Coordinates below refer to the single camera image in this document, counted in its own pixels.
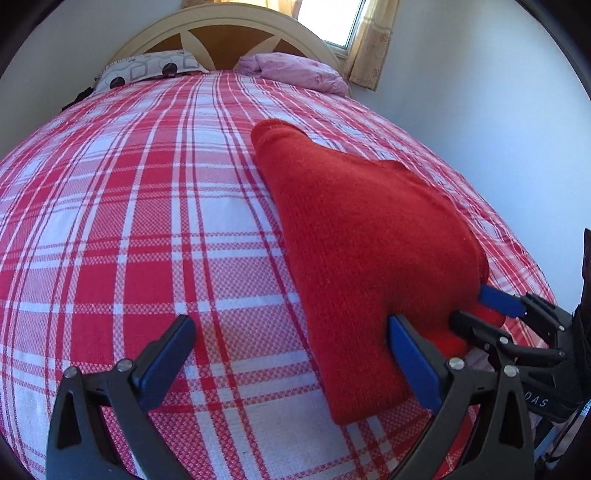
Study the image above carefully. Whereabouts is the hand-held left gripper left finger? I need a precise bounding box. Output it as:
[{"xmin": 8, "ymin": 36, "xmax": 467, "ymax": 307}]
[{"xmin": 46, "ymin": 315, "xmax": 197, "ymax": 480}]

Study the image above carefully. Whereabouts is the red white plaid bed sheet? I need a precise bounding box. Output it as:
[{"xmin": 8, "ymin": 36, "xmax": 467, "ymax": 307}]
[{"xmin": 0, "ymin": 69, "xmax": 559, "ymax": 480}]

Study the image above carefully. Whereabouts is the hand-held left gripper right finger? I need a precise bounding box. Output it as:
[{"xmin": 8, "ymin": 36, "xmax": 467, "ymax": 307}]
[{"xmin": 387, "ymin": 314, "xmax": 536, "ymax": 480}]

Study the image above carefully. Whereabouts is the grey patterned pillow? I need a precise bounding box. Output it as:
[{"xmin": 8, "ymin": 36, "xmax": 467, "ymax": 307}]
[{"xmin": 93, "ymin": 50, "xmax": 209, "ymax": 93}]

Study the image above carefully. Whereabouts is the cream wooden headboard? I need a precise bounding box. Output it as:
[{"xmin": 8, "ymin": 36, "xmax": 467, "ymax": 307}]
[{"xmin": 107, "ymin": 4, "xmax": 352, "ymax": 97}]

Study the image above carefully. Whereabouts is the pink pillow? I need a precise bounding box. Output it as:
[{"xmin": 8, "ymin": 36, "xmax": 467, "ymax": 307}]
[{"xmin": 233, "ymin": 52, "xmax": 349, "ymax": 97}]

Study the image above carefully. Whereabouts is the black clothing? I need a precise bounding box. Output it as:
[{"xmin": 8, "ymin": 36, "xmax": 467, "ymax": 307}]
[{"xmin": 60, "ymin": 85, "xmax": 95, "ymax": 112}]

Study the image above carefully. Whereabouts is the red knitted sweater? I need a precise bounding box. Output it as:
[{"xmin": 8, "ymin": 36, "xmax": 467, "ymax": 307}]
[{"xmin": 250, "ymin": 119, "xmax": 504, "ymax": 426}]

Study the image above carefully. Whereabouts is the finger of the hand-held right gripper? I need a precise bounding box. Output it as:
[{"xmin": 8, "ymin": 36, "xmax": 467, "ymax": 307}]
[
  {"xmin": 450, "ymin": 310, "xmax": 566, "ymax": 367},
  {"xmin": 480, "ymin": 285, "xmax": 573, "ymax": 337}
]

